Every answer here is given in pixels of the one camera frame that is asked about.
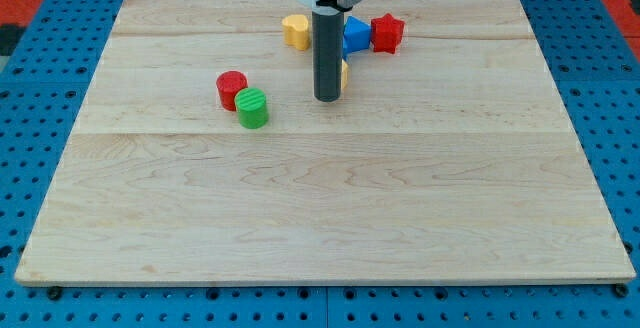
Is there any yellow hexagon block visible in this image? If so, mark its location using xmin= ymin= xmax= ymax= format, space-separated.
xmin=341 ymin=59 xmax=349 ymax=91

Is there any green cylinder block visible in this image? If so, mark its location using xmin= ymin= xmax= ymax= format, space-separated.
xmin=234 ymin=87 xmax=269 ymax=129

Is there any red cylinder block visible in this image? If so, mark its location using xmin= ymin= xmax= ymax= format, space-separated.
xmin=216 ymin=70 xmax=248 ymax=111

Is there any blue triangle block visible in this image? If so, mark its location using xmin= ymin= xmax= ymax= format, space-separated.
xmin=343 ymin=16 xmax=371 ymax=60

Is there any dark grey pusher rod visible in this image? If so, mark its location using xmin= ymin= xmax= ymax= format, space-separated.
xmin=312 ymin=12 xmax=344 ymax=102

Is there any yellow heart block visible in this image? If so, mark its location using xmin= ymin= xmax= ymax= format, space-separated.
xmin=281 ymin=14 xmax=311 ymax=51

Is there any wooden board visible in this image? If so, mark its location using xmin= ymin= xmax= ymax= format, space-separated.
xmin=15 ymin=0 xmax=635 ymax=287

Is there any red star block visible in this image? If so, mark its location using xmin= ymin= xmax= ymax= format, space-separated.
xmin=371 ymin=13 xmax=405 ymax=54

